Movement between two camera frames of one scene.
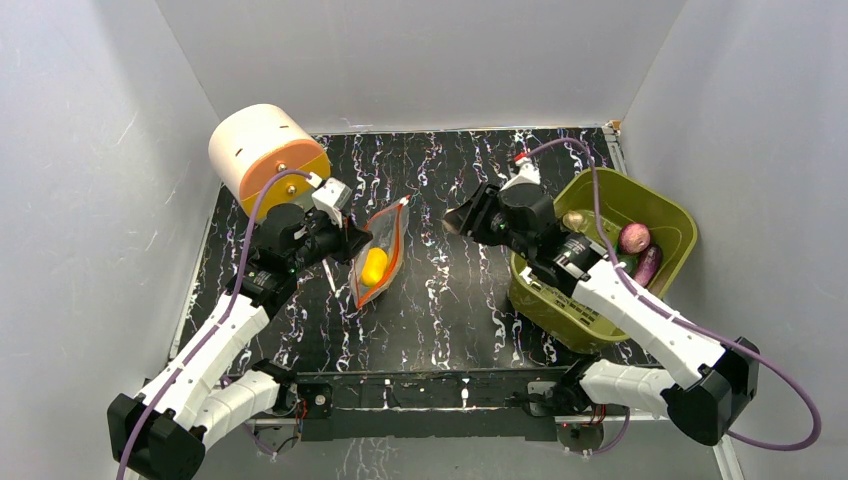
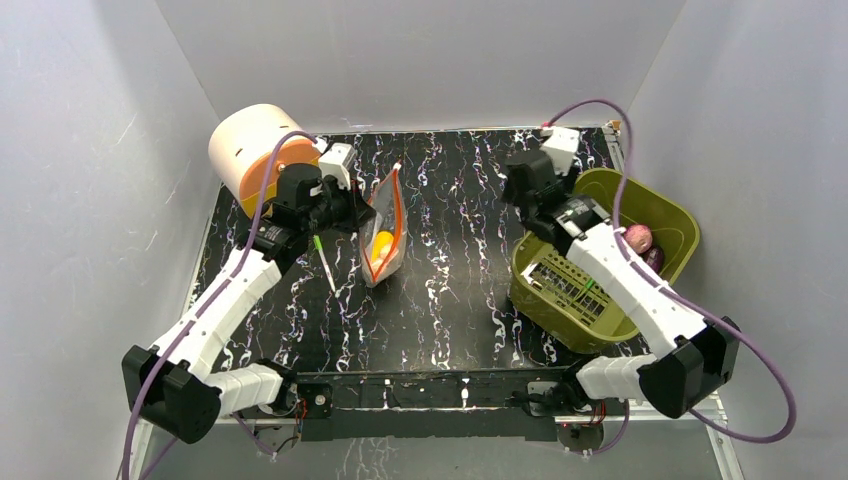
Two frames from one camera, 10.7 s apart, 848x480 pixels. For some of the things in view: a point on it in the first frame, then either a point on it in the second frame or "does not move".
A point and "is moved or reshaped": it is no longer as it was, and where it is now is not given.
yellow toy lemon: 375,267 -> 382,245
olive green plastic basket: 624,201 does not move
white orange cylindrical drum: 250,144 does not move
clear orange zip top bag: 380,253 is moved or reshaped
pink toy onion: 634,238 does not move
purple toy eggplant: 648,264 does not move
